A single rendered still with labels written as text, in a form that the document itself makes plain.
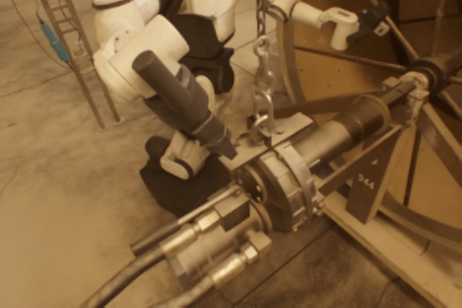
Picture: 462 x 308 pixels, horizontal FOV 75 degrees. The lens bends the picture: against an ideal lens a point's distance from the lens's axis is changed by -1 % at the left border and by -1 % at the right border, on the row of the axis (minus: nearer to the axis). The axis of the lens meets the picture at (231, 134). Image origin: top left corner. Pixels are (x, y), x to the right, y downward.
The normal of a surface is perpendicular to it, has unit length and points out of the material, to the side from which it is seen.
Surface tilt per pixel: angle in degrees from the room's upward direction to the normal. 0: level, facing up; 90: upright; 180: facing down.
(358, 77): 52
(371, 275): 0
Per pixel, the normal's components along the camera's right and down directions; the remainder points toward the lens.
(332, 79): 0.43, -0.02
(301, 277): -0.08, -0.75
